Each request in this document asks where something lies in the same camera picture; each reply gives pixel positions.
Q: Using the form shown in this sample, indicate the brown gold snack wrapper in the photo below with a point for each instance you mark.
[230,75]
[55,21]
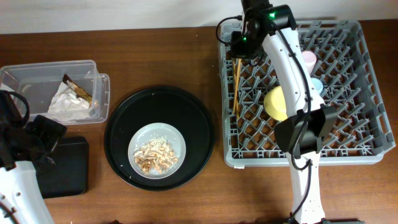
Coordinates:
[77,89]

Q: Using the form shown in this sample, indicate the wooden chopstick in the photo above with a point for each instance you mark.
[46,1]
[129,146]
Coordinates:
[235,67]
[237,79]

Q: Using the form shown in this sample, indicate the blue cup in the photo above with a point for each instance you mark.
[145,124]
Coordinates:
[318,85]

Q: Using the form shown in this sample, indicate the grey plastic dishwasher rack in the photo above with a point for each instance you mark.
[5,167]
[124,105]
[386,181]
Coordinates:
[361,134]

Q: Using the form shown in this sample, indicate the black rectangular tray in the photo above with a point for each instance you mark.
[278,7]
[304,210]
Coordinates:
[65,172]

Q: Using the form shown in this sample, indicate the round black serving tray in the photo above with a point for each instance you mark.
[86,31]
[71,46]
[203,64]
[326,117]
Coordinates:
[162,104]

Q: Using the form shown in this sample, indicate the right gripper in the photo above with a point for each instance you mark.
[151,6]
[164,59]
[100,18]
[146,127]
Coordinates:
[240,50]

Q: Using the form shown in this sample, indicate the yellow bowl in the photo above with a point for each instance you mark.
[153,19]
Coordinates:
[274,104]

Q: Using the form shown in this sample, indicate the grey plate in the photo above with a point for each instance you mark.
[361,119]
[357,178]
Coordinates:
[156,130]

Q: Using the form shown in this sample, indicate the white napkin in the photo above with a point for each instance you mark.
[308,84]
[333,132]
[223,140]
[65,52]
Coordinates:
[67,106]

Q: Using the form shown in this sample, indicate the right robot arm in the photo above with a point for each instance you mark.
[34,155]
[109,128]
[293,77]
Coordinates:
[273,29]

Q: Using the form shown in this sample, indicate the clear plastic waste bin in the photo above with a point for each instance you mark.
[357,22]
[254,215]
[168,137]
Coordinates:
[40,82]

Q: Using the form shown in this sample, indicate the pink cup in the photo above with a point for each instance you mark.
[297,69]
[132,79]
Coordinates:
[310,60]

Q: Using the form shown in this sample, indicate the food scraps on plate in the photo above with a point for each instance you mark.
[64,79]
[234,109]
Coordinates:
[156,154]

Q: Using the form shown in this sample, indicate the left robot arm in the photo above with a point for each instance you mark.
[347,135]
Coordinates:
[25,145]

